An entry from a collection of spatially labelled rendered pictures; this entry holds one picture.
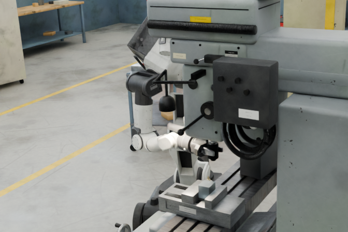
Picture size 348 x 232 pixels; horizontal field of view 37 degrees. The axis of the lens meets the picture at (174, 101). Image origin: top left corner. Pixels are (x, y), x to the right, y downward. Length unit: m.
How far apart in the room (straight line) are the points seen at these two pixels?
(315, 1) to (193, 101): 1.83
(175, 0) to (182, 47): 0.18
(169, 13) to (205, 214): 0.85
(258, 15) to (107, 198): 2.97
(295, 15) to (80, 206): 2.31
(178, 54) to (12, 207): 2.91
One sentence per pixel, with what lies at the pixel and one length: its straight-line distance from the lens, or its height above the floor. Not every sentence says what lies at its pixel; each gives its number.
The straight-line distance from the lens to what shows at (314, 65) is 1.84.
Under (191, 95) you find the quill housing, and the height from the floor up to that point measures 1.50.
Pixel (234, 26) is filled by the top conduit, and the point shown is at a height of 1.80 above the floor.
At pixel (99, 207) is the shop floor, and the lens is 4.43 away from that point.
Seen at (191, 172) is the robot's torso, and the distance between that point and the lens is 3.15.
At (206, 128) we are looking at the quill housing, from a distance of 2.10.
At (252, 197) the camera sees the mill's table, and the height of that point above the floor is 0.96.
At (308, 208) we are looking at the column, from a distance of 1.90.
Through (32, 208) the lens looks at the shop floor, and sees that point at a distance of 4.58.
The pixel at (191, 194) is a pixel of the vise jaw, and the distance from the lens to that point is 2.23.
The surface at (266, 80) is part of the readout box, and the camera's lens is 1.62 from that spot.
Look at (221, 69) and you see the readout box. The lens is 1.68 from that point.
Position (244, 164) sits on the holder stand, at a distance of 2.62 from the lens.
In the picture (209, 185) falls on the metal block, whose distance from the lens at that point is 2.23.
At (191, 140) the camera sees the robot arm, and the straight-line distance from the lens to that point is 2.29.
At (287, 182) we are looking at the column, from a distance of 1.88.
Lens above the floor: 2.11
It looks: 18 degrees down
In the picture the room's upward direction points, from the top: 3 degrees counter-clockwise
